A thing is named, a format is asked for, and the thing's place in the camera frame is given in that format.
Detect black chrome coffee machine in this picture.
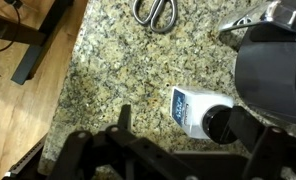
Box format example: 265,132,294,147
218,0,296,43

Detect thin black floor cable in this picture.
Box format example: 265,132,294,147
0,0,24,82

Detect metal scissors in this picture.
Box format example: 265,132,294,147
132,0,179,34

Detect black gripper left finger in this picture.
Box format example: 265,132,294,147
46,104,196,180

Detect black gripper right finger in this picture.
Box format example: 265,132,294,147
227,105,296,180

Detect white bottle with black cap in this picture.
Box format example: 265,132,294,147
170,85,238,145

